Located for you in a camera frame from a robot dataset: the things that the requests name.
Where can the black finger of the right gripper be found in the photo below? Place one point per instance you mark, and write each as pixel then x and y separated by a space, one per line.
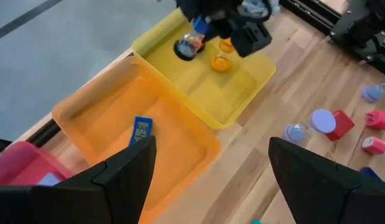
pixel 223 29
pixel 251 40

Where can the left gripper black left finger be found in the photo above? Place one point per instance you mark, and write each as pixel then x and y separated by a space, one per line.
pixel 86 202

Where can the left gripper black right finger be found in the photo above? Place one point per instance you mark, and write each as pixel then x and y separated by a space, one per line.
pixel 329 199

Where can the black-capped hourglass red sand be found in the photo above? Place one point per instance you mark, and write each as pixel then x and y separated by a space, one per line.
pixel 201 47

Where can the orange hourglass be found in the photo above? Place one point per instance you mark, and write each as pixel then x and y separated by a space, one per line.
pixel 221 63

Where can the lavender cube charger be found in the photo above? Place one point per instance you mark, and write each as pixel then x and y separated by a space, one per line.
pixel 49 180

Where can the black-capped hourglass blue sand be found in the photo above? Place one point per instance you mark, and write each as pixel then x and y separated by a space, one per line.
pixel 184 51

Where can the red multi-port charger block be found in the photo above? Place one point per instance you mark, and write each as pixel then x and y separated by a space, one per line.
pixel 343 124

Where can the teal digital clock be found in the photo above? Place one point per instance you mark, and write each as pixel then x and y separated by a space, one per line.
pixel 256 222

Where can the purple hourglass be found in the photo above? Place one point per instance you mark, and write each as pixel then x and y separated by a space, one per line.
pixel 371 93
pixel 323 121

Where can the blue digital clock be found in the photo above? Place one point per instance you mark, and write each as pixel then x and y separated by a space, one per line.
pixel 141 129

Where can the pink and white charger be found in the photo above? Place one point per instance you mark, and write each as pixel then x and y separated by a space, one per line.
pixel 374 145

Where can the translucent yellow plastic bin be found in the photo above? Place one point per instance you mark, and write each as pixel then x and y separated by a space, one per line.
pixel 211 99

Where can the translucent pink plastic bin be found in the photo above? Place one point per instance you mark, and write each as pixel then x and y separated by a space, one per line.
pixel 12 165

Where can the pink cube charger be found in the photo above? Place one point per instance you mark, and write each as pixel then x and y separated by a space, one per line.
pixel 381 119

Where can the translucent orange plastic bin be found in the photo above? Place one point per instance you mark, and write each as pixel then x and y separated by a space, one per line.
pixel 102 102

